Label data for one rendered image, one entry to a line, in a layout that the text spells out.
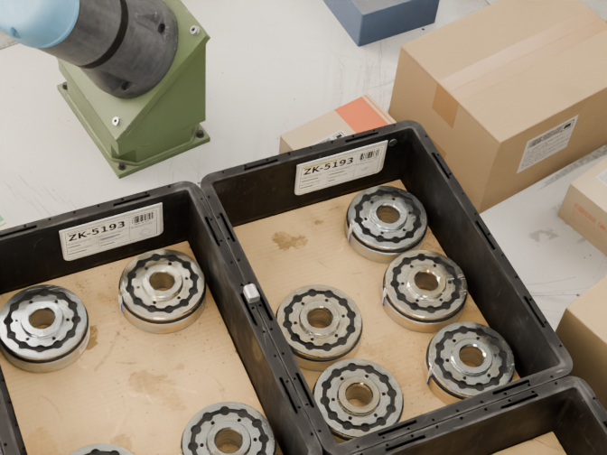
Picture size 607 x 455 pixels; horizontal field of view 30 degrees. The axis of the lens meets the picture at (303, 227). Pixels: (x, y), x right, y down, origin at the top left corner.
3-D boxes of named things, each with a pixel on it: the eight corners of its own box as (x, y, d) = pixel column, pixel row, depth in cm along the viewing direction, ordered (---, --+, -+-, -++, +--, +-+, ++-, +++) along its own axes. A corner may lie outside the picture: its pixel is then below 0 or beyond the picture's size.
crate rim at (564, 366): (195, 189, 138) (195, 176, 136) (414, 128, 146) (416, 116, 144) (327, 471, 116) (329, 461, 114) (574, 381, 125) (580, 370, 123)
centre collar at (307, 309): (291, 311, 133) (291, 308, 133) (328, 297, 135) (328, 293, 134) (310, 343, 131) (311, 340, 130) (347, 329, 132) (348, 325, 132)
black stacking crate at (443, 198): (197, 236, 145) (197, 180, 136) (403, 178, 154) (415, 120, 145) (320, 508, 124) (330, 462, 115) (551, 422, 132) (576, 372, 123)
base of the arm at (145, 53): (78, 66, 164) (29, 44, 156) (133, -23, 161) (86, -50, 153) (137, 118, 156) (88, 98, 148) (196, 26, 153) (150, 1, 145)
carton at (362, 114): (324, 223, 162) (329, 190, 156) (276, 169, 168) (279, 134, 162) (410, 177, 168) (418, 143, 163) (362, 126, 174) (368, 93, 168)
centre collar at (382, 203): (361, 208, 143) (361, 206, 143) (394, 196, 145) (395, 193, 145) (380, 236, 141) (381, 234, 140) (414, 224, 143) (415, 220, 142)
